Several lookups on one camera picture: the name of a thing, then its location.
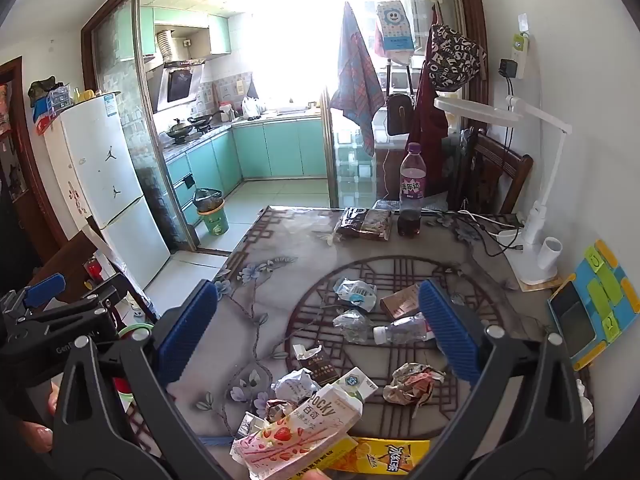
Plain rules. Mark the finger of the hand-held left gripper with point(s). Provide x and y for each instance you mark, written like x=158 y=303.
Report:
x=45 y=291
x=95 y=302

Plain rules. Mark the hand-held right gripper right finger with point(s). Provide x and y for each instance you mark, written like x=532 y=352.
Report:
x=447 y=332

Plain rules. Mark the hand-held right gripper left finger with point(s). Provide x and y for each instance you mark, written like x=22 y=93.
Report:
x=187 y=332

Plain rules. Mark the green rimmed red bin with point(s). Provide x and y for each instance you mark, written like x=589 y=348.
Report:
x=127 y=331

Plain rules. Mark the brown cigarette box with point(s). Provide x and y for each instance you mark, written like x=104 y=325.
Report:
x=400 y=301

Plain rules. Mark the white blue wrapper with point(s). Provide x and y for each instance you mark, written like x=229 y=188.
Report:
x=355 y=294

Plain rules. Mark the yellow iced tea carton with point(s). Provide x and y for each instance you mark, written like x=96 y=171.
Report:
x=395 y=455

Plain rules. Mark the person's left hand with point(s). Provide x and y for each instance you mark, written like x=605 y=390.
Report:
x=37 y=437

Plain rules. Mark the red fire extinguisher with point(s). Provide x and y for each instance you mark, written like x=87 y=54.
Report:
x=93 y=269

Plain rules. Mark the carved wooden chair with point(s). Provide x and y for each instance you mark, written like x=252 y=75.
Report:
x=65 y=260

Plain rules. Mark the clear water bottle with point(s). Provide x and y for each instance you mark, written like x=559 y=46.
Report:
x=405 y=330

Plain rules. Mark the crumpled brown paper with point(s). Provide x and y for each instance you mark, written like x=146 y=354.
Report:
x=412 y=385

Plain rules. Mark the crushed clear plastic bottle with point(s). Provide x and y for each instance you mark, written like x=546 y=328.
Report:
x=354 y=326

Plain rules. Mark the floral printed tablecloth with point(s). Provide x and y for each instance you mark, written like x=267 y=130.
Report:
x=280 y=300

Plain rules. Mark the white green milk carton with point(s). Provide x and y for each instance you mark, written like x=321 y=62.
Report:
x=356 y=385

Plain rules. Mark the silver foil wrapper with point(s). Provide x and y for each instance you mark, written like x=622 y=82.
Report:
x=249 y=426

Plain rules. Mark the white refrigerator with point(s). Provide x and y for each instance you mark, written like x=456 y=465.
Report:
x=105 y=185

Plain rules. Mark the green bin with black bag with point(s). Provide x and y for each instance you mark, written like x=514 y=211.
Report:
x=214 y=217

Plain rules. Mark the crumpled white paper wrapper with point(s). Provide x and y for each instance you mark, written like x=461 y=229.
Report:
x=296 y=385

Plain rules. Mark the white desk lamp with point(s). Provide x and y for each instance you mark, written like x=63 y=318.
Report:
x=537 y=240

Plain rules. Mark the dark open cigarette pack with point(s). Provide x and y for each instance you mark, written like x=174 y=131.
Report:
x=320 y=366

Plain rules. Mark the brown snack packet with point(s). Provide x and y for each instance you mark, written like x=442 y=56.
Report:
x=365 y=224

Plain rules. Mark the pink strawberry biscuit box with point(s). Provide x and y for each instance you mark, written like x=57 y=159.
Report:
x=295 y=430

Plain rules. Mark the purple label drink bottle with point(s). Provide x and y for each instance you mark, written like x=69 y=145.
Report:
x=412 y=190

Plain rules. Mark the colourful toy tablet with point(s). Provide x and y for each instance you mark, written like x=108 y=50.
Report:
x=595 y=300

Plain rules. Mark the dark wooden chair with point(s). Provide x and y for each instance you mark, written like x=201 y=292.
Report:
x=500 y=175

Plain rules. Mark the blue red box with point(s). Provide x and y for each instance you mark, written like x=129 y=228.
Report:
x=46 y=117

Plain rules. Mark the stack of clear storage boxes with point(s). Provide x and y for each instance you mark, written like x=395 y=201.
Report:
x=356 y=170

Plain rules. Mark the black wok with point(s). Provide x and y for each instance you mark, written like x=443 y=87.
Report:
x=179 y=130

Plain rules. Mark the dark green bag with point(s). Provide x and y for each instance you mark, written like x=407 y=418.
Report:
x=46 y=87

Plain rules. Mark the dark red hanging garment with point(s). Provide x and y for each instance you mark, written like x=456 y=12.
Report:
x=425 y=130

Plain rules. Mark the teal kitchen cabinets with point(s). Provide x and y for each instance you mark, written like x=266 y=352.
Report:
x=280 y=147

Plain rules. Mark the black hanging bag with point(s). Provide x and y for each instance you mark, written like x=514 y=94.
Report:
x=400 y=115

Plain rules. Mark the steel range hood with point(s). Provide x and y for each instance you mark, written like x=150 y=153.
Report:
x=177 y=85

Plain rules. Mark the white plastic bag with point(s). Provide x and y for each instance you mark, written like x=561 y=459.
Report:
x=252 y=107

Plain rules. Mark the plaid hanging towel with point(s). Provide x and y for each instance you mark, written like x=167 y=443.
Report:
x=355 y=85

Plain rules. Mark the black plug adapter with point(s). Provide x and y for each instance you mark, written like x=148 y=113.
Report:
x=507 y=68

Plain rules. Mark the black white lettered bag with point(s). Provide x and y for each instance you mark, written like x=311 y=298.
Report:
x=455 y=60

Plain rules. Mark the blue white hanging pouch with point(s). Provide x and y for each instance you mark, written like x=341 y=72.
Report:
x=396 y=30

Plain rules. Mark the white wall power strip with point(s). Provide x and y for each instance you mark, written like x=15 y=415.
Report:
x=520 y=55

